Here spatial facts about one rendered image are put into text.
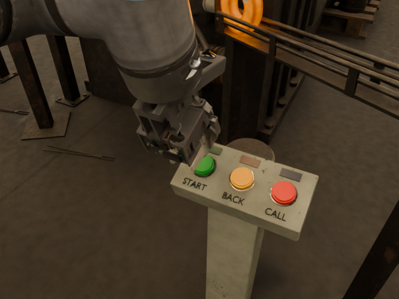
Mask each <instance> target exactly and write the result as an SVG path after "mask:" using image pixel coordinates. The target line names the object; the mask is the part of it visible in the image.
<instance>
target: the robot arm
mask: <svg viewBox="0 0 399 299"><path fill-rule="evenodd" d="M39 34H49V35H57V36H70V37H83V38H91V39H102V40H104V42H105V43H106V46H107V48H108V49H109V52H110V54H111V55H112V58H113V59H114V61H115V63H116V66H117V67H118V69H119V72H120V73H121V75H122V78H123V80H124V81H125V84H126V86H127V87H128V90H129V91H130V92H131V94H132V95H133V96H134V97H136V98H137V99H138V100H137V101H136V102H135V104H134V105H133V107H132V108H133V110H134V112H135V114H136V115H137V118H138V120H139V121H140V126H139V128H138V129H137V131H136V133H137V135H138V137H139V139H140V140H141V142H142V144H143V146H144V148H145V149H146V151H147V152H149V151H150V150H151V148H152V149H153V151H154V153H156V154H159V155H162V156H163V157H164V158H167V159H169V160H170V162H171V163H172V164H174V163H175V162H178V163H184V164H187V165H188V167H190V168H191V171H194V170H195V169H196V168H197V166H198V165H199V163H200V161H201V160H202V159H203V158H204V157H206V156H207V154H208V153H209V151H210V149H211V148H212V146H213V144H214V142H215V141H216V140H217V138H218V136H219V134H220V125H219V123H218V117H217V116H213V115H214V113H213V110H212V108H213V107H212V106H210V105H209V103H208V102H206V100H205V99H203V98H199V93H198V92H197V91H198V90H200V89H201V88H202V87H204V86H205V85H207V84H208V83H209V82H211V81H212V80H213V79H215V78H217V77H218V76H219V75H221V74H222V73H223V72H224V70H225V66H226V58H225V57H224V56H220V55H216V54H214V53H212V52H203V51H199V48H198V43H197V38H196V34H195V27H194V22H193V19H192V13H191V7H190V4H189V0H0V47H2V46H6V45H8V44H11V43H14V42H17V41H20V40H22V39H26V38H28V37H31V36H35V35H39ZM143 136H146V138H147V140H148V143H147V144H146V143H145V140H144V138H143Z"/></svg>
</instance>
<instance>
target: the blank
mask: <svg viewBox="0 0 399 299"><path fill-rule="evenodd" d="M242 1H243V4H244V12H243V15H242V14H241V13H240V11H239V8H238V0H221V11H222V12H224V13H226V14H229V15H232V16H234V17H237V18H240V19H241V20H244V21H247V22H249V23H252V24H255V25H257V26H259V24H260V22H261V18H262V13H263V1H262V0H242ZM224 20H226V21H229V22H231V23H233V24H236V25H238V26H241V27H243V28H245V29H248V30H250V31H254V29H252V28H249V27H247V26H244V25H242V24H239V23H237V22H235V21H232V20H230V19H227V18H225V17H224ZM228 28H229V29H231V31H232V32H234V33H236V34H245V33H243V32H241V31H239V30H236V29H234V28H231V27H229V26H228Z"/></svg>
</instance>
